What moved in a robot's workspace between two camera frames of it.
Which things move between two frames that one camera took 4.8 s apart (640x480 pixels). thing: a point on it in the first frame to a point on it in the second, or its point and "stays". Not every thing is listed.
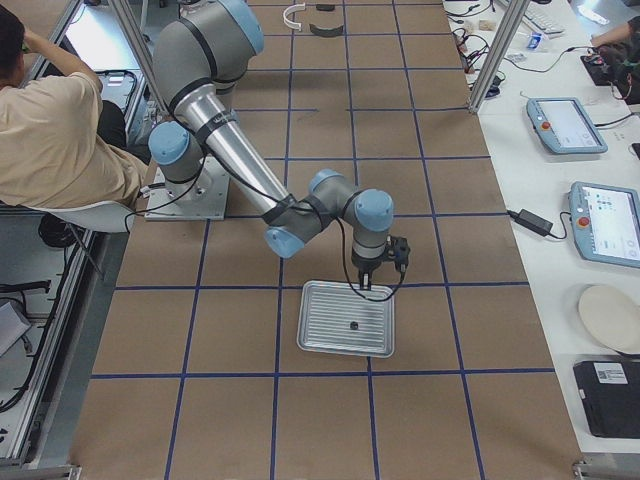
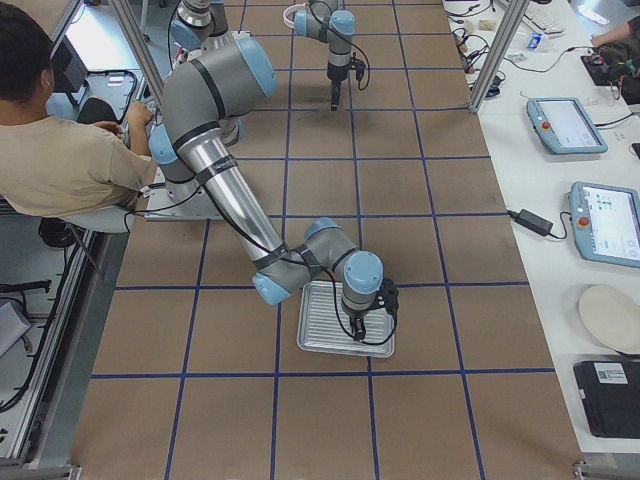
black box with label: x=610 y=391 stays
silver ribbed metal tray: x=335 y=317 stays
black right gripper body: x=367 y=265 to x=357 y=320
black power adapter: x=532 y=222 stays
